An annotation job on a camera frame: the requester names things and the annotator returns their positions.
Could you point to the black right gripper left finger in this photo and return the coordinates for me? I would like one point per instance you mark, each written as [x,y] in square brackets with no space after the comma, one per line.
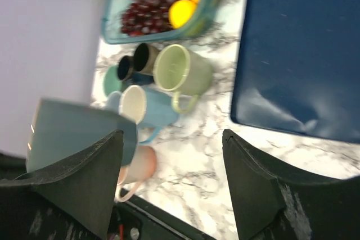
[70,199]

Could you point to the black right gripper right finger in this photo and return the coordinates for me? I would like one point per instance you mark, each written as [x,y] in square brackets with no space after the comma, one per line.
[272,199]

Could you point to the dark grey faceted mug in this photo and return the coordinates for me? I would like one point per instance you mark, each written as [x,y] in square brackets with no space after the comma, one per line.
[61,129]

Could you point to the pink mug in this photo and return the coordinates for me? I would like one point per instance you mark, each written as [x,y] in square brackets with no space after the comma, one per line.
[141,168]

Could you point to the teal green wide mug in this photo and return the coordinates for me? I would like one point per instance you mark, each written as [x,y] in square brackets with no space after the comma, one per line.
[111,81]

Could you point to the dark blue small mug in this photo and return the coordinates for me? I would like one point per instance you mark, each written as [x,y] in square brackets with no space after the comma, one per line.
[126,72]

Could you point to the brown striped mug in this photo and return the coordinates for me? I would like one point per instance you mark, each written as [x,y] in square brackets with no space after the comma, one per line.
[144,58]

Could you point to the light green mug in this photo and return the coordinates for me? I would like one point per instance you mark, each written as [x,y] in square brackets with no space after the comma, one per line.
[184,73]

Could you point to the pale grey-blue mug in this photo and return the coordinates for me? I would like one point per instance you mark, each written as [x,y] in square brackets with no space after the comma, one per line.
[113,101]

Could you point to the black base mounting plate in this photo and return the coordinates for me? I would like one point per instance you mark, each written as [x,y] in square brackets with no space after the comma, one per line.
[139,219]

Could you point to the dark blue tray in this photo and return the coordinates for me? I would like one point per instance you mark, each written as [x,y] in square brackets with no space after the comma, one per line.
[298,68]

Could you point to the purple grape bunch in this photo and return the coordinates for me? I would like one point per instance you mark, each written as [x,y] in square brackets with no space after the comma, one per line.
[144,17]

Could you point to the teal plastic fruit basket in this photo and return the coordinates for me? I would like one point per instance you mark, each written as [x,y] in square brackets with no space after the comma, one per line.
[196,26]

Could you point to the yellow lemon front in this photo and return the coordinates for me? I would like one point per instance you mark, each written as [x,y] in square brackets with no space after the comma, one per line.
[180,12]

